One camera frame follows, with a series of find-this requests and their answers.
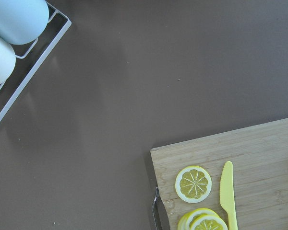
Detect light blue cup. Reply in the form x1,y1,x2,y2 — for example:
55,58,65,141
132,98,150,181
0,0,49,45

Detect bamboo cutting board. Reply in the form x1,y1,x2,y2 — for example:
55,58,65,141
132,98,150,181
151,118,288,230

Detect pale mint cup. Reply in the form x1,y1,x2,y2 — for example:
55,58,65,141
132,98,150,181
0,38,16,84

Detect white wire cup rack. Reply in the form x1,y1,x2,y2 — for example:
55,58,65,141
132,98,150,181
0,2,72,122

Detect stacked lemon slice top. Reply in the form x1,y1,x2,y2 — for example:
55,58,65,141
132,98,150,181
190,215,228,230

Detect yellow plastic knife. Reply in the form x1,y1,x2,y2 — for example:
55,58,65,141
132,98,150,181
219,161,238,230

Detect single lemon slice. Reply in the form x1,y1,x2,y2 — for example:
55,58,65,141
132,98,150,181
175,165,212,204

